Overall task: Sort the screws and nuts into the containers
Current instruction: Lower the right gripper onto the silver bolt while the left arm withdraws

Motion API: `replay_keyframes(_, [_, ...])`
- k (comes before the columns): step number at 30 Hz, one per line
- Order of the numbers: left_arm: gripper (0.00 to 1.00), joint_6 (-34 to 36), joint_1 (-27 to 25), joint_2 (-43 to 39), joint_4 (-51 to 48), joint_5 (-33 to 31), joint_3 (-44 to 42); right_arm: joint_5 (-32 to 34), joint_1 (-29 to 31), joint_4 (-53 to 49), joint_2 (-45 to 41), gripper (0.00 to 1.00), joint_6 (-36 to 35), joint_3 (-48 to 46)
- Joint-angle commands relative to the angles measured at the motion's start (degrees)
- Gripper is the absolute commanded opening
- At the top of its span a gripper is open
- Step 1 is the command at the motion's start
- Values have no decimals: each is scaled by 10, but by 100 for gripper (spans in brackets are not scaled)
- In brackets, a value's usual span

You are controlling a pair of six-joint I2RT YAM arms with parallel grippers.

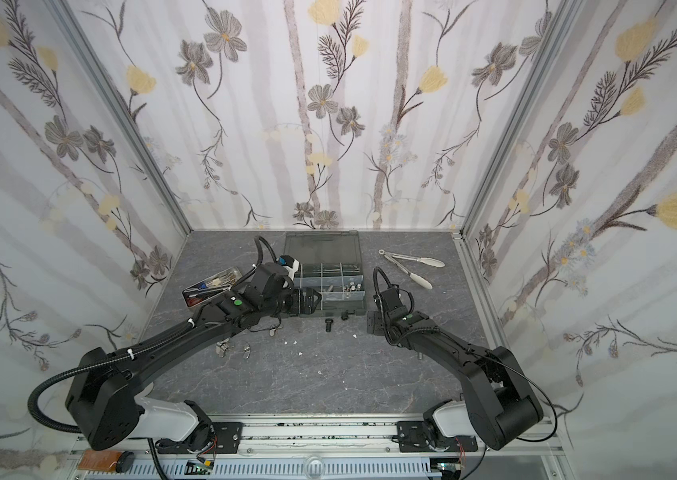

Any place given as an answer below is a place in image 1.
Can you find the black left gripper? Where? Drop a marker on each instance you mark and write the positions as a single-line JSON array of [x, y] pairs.
[[309, 301]]

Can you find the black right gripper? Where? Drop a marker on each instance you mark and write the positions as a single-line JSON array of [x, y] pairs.
[[377, 322]]

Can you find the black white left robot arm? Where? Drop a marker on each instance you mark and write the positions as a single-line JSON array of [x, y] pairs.
[[102, 399]]

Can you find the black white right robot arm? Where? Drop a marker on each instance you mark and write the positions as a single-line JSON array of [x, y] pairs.
[[500, 403]]

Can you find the silver nuts in box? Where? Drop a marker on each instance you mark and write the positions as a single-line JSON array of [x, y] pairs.
[[353, 290]]

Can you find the green plastic organizer box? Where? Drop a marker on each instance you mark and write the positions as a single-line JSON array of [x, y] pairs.
[[329, 258]]

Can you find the metal tray with tools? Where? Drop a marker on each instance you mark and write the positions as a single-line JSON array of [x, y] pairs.
[[210, 287]]

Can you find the amber bottle with black cap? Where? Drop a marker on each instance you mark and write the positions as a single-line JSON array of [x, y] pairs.
[[106, 461]]

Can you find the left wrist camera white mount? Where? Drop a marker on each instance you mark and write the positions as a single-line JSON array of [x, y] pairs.
[[291, 264]]

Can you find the aluminium rail frame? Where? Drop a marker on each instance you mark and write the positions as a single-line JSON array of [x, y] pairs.
[[335, 446]]

